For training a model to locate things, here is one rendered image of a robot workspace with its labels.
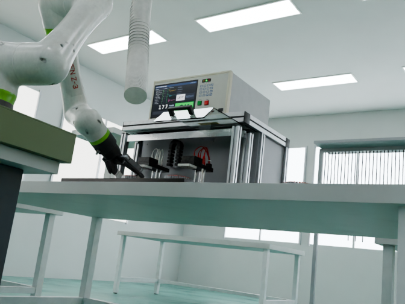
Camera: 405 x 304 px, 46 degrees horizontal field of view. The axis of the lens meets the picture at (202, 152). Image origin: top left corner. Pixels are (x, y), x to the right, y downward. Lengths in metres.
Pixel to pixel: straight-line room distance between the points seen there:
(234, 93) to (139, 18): 1.83
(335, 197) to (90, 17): 0.99
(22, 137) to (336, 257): 7.31
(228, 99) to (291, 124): 7.08
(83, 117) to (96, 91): 6.29
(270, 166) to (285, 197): 0.80
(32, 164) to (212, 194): 0.54
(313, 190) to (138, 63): 2.39
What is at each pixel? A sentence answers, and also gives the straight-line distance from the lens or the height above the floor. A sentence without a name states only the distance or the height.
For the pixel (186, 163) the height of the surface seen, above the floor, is 0.89.
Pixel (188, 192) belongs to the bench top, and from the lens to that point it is 1.57.
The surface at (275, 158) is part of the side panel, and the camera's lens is 2.23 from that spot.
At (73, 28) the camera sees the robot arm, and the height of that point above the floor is 1.17.
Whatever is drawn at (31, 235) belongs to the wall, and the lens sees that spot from 7.33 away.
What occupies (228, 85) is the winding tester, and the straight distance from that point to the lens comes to 2.10.
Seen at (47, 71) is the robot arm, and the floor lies 0.99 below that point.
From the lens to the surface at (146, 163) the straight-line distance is 2.13.
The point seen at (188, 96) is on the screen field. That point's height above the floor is 1.22.
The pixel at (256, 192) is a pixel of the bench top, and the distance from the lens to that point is 1.44.
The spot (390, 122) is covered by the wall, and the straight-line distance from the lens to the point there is 8.55.
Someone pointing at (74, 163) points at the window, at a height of 1.74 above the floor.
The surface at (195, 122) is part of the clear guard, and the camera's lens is 2.01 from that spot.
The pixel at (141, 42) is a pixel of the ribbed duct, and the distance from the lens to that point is 3.69.
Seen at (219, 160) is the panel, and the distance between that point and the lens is 2.16.
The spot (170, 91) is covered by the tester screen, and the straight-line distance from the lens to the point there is 2.28.
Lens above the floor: 0.50
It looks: 13 degrees up
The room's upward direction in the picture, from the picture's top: 7 degrees clockwise
